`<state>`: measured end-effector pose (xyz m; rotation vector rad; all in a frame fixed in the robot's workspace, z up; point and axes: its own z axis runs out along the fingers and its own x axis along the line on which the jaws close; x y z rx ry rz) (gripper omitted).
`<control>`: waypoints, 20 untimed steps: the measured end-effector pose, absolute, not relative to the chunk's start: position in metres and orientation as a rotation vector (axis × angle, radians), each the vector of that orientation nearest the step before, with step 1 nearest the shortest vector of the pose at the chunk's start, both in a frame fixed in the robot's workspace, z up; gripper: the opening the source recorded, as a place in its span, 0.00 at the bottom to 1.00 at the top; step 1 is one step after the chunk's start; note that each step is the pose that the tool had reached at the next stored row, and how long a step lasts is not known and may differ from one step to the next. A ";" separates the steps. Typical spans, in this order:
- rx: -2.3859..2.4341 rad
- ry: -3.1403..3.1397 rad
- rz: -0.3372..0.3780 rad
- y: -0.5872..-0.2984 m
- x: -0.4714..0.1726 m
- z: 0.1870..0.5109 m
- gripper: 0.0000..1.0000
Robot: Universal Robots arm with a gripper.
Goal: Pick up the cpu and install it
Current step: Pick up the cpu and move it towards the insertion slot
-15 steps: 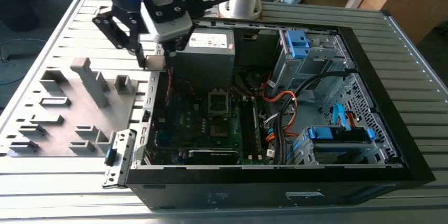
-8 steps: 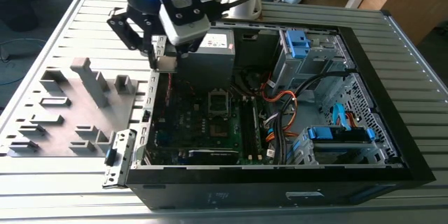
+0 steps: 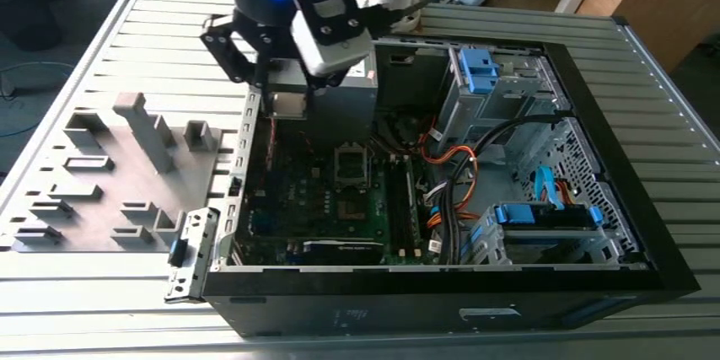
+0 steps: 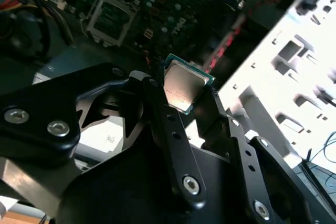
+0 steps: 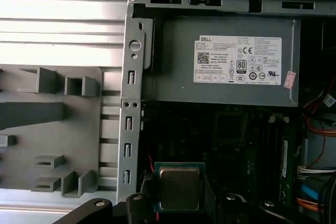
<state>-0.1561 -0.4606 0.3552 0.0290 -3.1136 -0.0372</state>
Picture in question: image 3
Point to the blue bracket latch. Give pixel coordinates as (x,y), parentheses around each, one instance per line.
(179,250)

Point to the black RAM slot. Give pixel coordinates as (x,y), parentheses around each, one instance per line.
(415,216)
(398,208)

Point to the silver square CPU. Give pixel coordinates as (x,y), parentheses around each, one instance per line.
(288,105)

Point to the black waste bin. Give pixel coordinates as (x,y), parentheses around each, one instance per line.
(36,31)

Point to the blue plastic bay rail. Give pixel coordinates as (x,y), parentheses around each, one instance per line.
(478,238)

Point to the hard disk in blue carrier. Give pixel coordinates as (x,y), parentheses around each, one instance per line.
(523,213)

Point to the black PC case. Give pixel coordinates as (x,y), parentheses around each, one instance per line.
(394,305)

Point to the CPU socket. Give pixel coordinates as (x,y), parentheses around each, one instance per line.
(352,208)

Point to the silver metal disk bay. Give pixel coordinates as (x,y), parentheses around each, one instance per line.
(604,246)

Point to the grey power supply unit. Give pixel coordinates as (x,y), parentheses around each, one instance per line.
(343,107)

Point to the green motherboard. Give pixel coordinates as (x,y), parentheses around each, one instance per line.
(292,208)

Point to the black graphics card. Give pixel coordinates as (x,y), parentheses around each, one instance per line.
(343,250)

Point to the grey parts rack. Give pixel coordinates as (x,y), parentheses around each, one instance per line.
(140,191)

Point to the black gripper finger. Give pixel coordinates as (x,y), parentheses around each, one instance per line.
(326,81)
(226,48)

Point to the silver metal drive cage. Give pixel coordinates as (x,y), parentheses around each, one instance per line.
(495,103)

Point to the metal expansion slot bracket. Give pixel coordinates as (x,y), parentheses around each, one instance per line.
(198,233)

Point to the blue plastic drive latch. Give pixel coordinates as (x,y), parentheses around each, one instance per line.
(478,69)

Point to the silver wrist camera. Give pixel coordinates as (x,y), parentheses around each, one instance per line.
(338,60)

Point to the wooden cabinet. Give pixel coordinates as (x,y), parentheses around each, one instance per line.
(664,6)

